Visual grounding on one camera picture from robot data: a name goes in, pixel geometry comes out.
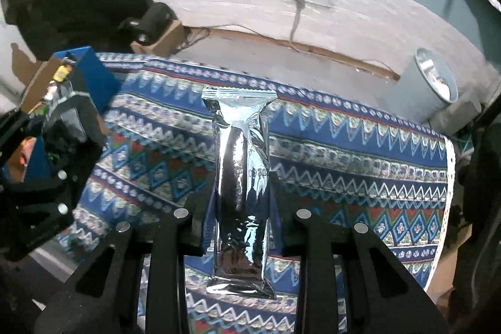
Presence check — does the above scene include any black cylindrical device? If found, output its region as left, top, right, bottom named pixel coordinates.
left=119, top=2, right=177, bottom=45

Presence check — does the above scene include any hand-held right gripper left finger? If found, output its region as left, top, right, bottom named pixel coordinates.
left=33, top=197, right=215, bottom=334

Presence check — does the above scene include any silver foil snack packet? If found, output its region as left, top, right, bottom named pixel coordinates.
left=201, top=85, right=278, bottom=299

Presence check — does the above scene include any patterned tablecloth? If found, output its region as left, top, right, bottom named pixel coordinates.
left=57, top=52, right=457, bottom=334

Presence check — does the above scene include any black snack packet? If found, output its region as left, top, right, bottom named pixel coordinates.
left=47, top=58, right=92, bottom=100

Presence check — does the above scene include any wooden baseboard strip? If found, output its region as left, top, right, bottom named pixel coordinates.
left=188, top=26, right=402, bottom=81

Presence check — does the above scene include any grey trash bin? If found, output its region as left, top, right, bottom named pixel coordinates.
left=385, top=48, right=483, bottom=135

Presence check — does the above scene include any blue cardboard box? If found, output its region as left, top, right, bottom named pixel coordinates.
left=19, top=46, right=120, bottom=182

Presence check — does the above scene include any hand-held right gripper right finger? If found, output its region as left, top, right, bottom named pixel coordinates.
left=268, top=172, right=449, bottom=334

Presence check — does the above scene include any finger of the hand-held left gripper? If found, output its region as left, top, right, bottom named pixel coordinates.
left=0, top=109, right=34, bottom=162
left=39, top=93, right=107, bottom=237

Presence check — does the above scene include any small brown cardboard box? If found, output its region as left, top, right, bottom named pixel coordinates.
left=131, top=19, right=189, bottom=57

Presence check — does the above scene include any grey power cable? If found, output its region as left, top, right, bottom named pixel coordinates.
left=287, top=0, right=310, bottom=49

